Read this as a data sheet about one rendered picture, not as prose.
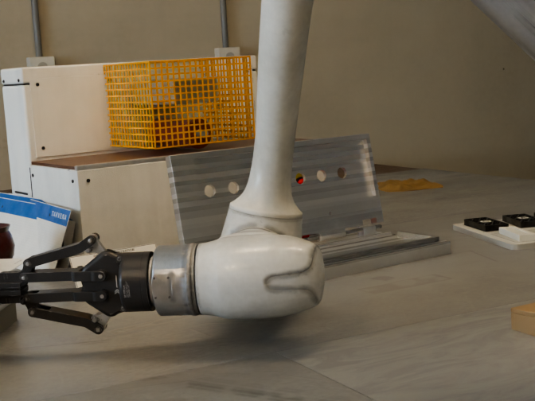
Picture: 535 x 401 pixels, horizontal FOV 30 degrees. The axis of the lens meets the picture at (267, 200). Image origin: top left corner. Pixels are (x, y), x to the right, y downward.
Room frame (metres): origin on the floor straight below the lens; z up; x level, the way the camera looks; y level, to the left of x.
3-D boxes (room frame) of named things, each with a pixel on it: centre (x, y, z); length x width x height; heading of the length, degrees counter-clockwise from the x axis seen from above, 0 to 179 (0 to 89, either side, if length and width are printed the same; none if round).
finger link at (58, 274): (1.24, 0.26, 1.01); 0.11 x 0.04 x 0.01; 85
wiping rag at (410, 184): (2.76, -0.39, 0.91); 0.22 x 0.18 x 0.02; 3
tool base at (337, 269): (1.73, -0.08, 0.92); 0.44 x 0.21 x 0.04; 124
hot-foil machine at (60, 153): (2.14, 0.13, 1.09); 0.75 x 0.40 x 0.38; 124
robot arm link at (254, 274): (1.23, 0.01, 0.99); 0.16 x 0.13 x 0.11; 85
